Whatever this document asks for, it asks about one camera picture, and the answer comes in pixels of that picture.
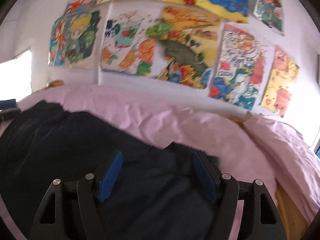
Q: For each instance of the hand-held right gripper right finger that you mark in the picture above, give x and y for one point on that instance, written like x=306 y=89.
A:
x=205 y=177

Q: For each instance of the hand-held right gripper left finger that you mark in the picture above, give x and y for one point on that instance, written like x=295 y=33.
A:
x=110 y=177

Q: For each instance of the wooden bed frame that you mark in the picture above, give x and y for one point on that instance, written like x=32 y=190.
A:
x=287 y=212

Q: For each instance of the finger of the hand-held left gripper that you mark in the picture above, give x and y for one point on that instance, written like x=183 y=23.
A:
x=10 y=115
x=7 y=104

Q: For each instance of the group of colourful wall drawings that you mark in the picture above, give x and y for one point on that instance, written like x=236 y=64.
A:
x=180 y=50

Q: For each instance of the pink crumpled bedsheet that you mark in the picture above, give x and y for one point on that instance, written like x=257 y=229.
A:
x=287 y=150

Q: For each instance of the bright window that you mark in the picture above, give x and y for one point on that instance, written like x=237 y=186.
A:
x=15 y=77

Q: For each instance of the black padded jacket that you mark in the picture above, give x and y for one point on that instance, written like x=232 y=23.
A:
x=150 y=192

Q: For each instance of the pink blanket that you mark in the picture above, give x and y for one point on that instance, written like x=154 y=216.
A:
x=162 y=120

